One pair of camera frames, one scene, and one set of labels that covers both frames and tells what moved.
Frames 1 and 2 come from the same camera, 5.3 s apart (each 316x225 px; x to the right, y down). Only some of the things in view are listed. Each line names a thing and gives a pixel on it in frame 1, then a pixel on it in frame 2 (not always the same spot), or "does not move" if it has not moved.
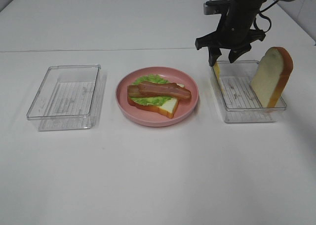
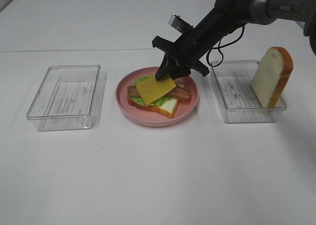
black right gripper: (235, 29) to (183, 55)
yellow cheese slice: (217, 67) to (151, 89)
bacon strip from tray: (134, 91) does not move
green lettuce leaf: (150, 100) does not move
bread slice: (167, 108) does not move
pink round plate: (142, 117) does not move
